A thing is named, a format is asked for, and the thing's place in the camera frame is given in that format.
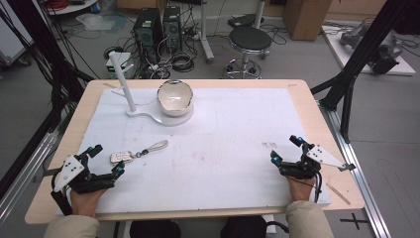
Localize white ceramic bowl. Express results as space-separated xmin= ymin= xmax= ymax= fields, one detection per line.
xmin=157 ymin=79 xmax=194 ymax=118

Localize person's right hand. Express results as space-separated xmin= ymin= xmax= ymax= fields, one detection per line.
xmin=285 ymin=176 xmax=317 ymax=203

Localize black round stool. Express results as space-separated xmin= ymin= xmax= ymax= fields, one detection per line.
xmin=225 ymin=25 xmax=273 ymax=79

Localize cardboard box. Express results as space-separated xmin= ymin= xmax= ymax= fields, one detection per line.
xmin=282 ymin=0 xmax=334 ymax=42

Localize white box device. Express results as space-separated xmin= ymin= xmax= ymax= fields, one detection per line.
xmin=105 ymin=52 xmax=134 ymax=79

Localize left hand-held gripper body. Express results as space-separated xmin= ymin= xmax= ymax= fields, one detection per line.
xmin=51 ymin=152 xmax=117 ymax=195

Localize round white table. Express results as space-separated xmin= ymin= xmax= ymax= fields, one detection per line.
xmin=45 ymin=0 xmax=100 ymax=16

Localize aluminium rail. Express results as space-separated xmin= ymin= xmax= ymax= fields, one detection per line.
xmin=0 ymin=130 xmax=62 ymax=226
xmin=318 ymin=98 xmax=393 ymax=238

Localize white table leg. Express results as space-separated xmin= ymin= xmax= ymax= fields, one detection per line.
xmin=198 ymin=0 xmax=216 ymax=64

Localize white floor board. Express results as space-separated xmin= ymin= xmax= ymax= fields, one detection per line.
xmin=321 ymin=24 xmax=417 ymax=76

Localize person's left hand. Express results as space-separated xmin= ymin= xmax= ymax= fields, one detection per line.
xmin=69 ymin=187 xmax=107 ymax=218

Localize person's leg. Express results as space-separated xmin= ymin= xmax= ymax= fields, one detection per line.
xmin=129 ymin=219 xmax=182 ymax=238
xmin=220 ymin=215 xmax=268 ymax=238

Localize black computer tower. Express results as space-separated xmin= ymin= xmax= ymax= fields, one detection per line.
xmin=161 ymin=5 xmax=183 ymax=52
xmin=133 ymin=7 xmax=164 ymax=63

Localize white stand with pole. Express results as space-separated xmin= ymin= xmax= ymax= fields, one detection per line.
xmin=108 ymin=51 xmax=195 ymax=128

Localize clear plastic sheet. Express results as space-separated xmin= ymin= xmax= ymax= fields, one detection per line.
xmin=75 ymin=12 xmax=129 ymax=35

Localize person's left leg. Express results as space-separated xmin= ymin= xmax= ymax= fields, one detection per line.
xmin=129 ymin=219 xmax=182 ymax=238

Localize person's right leg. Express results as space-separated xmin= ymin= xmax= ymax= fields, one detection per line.
xmin=220 ymin=215 xmax=268 ymax=238

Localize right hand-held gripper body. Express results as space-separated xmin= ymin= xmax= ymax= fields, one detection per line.
xmin=278 ymin=143 xmax=357 ymax=181

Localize grey robot device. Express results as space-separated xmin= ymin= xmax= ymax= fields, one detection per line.
xmin=339 ymin=22 xmax=404 ymax=75

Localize black metal frame strut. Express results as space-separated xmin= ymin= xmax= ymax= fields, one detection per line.
xmin=310 ymin=0 xmax=420 ymax=144
xmin=0 ymin=0 xmax=95 ymax=199

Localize white foam sheet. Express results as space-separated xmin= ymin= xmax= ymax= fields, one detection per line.
xmin=54 ymin=86 xmax=332 ymax=216

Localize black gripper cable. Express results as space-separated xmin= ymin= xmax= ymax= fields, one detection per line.
xmin=312 ymin=172 xmax=324 ymax=204

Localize black flat floor case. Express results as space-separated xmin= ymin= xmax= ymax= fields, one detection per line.
xmin=227 ymin=13 xmax=265 ymax=30

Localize coiled black floor cables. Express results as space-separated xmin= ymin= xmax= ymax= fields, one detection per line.
xmin=169 ymin=51 xmax=196 ymax=73

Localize car key with beige strap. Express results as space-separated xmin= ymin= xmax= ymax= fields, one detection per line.
xmin=109 ymin=139 xmax=169 ymax=165

